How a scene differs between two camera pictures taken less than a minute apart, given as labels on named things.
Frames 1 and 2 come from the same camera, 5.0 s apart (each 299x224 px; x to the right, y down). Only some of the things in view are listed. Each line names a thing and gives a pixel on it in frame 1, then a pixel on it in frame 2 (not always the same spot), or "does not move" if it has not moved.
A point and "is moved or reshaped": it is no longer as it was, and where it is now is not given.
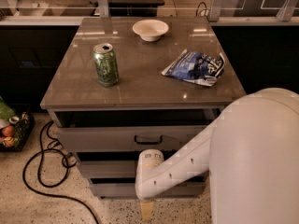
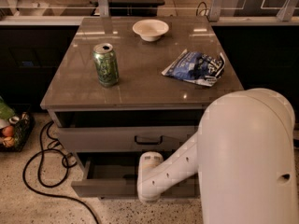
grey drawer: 108,169 is moved or reshaped
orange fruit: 8,131 does not move
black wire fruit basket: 23,127 does not move
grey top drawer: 132,130 does not move
